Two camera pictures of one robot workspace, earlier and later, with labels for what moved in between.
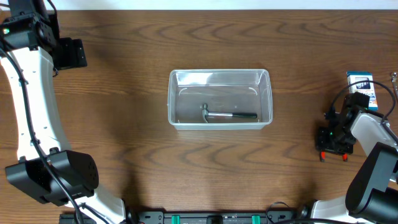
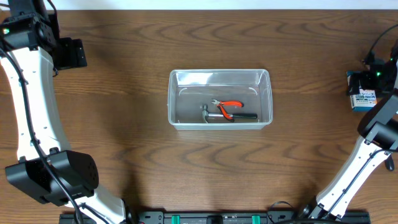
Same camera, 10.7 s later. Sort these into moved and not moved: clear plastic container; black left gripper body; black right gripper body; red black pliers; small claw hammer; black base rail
Moved: red black pliers; black right gripper body
Not moved: small claw hammer; black base rail; clear plastic container; black left gripper body
